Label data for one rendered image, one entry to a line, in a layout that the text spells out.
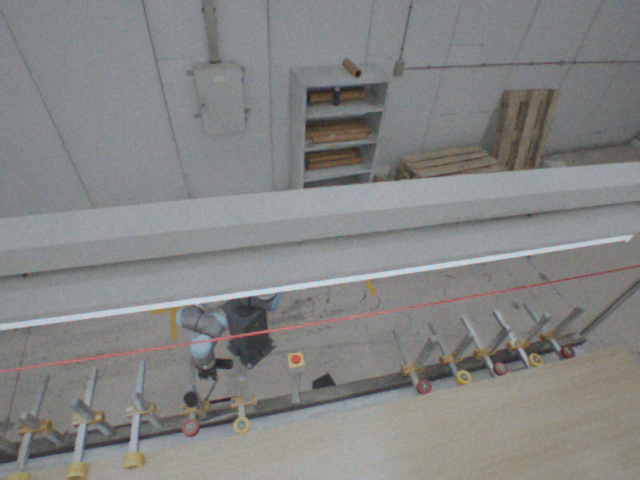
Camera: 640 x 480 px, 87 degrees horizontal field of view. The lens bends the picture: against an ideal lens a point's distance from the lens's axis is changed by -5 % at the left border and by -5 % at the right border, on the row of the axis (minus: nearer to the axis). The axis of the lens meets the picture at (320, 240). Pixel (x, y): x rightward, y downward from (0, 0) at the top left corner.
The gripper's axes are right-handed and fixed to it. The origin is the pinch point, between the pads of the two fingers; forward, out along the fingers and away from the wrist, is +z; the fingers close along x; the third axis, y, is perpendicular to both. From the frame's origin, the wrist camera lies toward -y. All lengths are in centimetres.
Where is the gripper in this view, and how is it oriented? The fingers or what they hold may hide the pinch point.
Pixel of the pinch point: (217, 377)
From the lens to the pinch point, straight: 202.0
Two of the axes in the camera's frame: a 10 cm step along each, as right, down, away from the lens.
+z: -0.7, 7.0, 7.1
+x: 2.2, 7.0, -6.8
